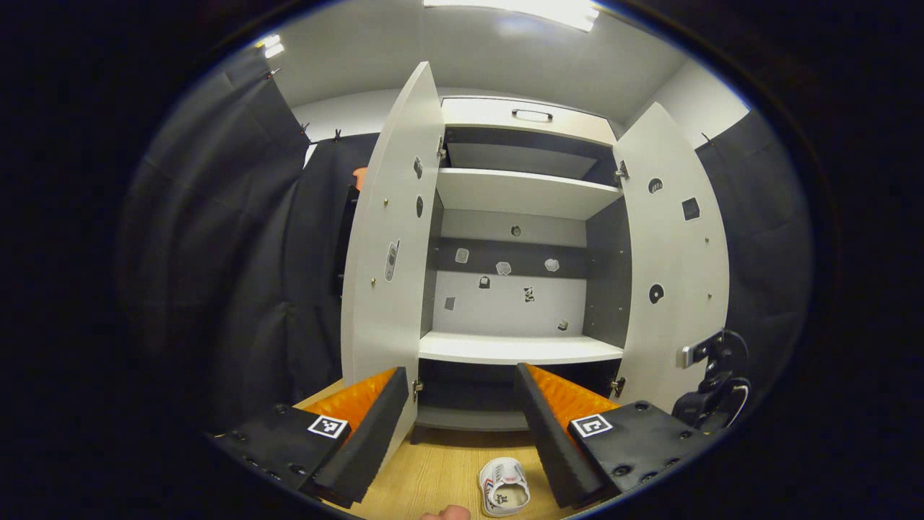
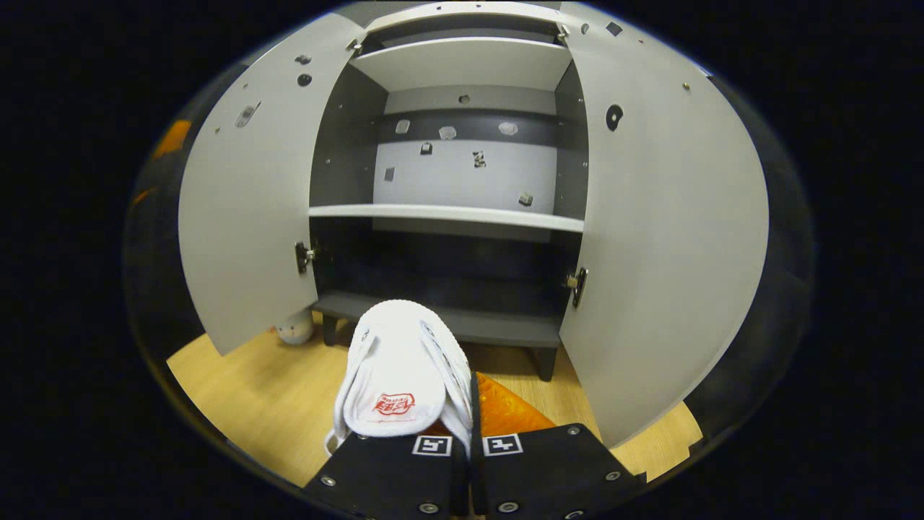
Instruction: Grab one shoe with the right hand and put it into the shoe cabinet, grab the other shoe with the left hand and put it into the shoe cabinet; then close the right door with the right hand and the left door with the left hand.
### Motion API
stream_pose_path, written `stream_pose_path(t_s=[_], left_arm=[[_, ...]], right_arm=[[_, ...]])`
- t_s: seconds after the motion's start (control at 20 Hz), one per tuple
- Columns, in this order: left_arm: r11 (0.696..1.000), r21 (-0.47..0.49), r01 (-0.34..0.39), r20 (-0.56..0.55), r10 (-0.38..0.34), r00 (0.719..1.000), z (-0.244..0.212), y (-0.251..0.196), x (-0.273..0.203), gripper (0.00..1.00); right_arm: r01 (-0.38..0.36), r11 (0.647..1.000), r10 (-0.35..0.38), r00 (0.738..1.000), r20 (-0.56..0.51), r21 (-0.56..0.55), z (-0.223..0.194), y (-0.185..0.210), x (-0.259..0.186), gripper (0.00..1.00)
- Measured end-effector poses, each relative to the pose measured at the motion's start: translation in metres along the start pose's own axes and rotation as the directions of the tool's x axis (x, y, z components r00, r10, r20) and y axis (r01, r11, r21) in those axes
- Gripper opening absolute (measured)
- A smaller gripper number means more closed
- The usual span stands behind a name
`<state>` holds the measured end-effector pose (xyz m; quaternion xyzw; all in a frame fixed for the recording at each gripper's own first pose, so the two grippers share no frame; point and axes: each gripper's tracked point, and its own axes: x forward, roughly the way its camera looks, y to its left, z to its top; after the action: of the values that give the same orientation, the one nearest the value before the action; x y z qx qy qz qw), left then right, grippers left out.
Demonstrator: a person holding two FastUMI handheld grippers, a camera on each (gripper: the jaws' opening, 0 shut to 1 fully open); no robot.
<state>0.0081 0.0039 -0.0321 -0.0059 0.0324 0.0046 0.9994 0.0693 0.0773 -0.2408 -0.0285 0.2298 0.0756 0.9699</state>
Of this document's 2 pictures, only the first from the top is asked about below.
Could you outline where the black door handle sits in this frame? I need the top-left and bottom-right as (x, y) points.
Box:
(332, 184), (359, 297)

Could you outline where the white cabinet drawer front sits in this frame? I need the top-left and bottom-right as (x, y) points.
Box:
(440, 97), (618, 145)

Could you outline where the black backdrop cloth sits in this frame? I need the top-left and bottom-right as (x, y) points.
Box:
(697, 108), (813, 405)
(119, 51), (380, 434)

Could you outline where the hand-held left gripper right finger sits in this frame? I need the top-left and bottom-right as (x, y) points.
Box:
(514, 363), (712, 510)

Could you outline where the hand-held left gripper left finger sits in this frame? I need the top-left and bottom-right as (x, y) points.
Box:
(209, 367), (410, 508)

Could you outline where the white cabinet shelf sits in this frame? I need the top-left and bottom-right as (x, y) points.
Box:
(419, 331), (625, 365)
(435, 168), (623, 221)

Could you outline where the white shoe cabinet door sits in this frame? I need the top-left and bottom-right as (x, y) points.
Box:
(612, 102), (730, 414)
(340, 61), (446, 467)

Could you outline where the white sneaker shoe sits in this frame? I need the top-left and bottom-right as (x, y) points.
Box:
(479, 457), (531, 518)

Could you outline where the white shoe cabinet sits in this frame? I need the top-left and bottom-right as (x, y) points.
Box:
(415, 96), (636, 433)

